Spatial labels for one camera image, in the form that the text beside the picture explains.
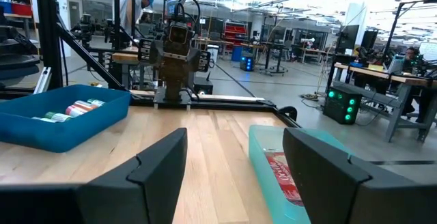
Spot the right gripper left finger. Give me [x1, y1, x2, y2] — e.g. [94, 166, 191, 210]
[78, 127, 189, 224]

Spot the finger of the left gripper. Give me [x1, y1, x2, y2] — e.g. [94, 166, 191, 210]
[159, 61, 177, 82]
[175, 63, 193, 83]

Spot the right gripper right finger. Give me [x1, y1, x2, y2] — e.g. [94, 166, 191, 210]
[282, 127, 432, 224]

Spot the red snack packet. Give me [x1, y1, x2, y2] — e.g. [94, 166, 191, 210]
[264, 151, 305, 207]

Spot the green food colouring bottle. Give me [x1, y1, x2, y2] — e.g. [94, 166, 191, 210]
[87, 98, 107, 109]
[44, 111, 72, 124]

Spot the black office chair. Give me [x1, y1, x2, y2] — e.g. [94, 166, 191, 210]
[0, 24, 42, 81]

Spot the black computer tower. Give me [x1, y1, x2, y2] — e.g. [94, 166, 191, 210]
[193, 76, 214, 96]

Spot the wooden workbench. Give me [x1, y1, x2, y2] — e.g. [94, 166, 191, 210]
[111, 48, 141, 88]

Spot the person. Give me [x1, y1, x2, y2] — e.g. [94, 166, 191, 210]
[401, 46, 426, 78]
[118, 0, 155, 38]

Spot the blue trash bin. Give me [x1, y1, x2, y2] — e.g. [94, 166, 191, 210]
[231, 45, 244, 63]

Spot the blue lit computer tower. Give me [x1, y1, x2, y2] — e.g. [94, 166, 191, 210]
[239, 55, 255, 72]

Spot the red storage shelf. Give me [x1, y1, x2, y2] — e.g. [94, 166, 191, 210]
[222, 20, 248, 44]

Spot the teal translucent plastic tray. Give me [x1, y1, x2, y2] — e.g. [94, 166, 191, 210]
[248, 124, 354, 224]

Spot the green lit computer tower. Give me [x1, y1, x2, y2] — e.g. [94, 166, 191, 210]
[322, 85, 363, 126]

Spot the black rolling desk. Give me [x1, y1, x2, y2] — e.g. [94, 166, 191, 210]
[254, 41, 290, 77]

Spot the blue plastic bin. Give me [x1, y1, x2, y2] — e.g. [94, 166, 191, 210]
[0, 84, 132, 154]

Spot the aluminium extrusion piece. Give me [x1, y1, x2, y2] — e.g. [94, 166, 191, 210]
[33, 66, 53, 95]

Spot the long wooden desk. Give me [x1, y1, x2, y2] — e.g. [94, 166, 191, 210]
[326, 61, 437, 143]

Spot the red storage crate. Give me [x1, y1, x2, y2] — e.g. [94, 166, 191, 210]
[12, 2, 33, 16]

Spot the computer monitor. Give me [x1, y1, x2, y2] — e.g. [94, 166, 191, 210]
[361, 29, 379, 51]
[337, 24, 360, 51]

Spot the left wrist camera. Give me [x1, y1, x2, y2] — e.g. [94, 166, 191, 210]
[168, 23, 191, 46]

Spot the black frame clamp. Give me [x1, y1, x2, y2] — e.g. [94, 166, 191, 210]
[277, 105, 298, 122]

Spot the black metal rig frame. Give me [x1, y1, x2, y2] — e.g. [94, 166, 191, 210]
[0, 0, 301, 129]

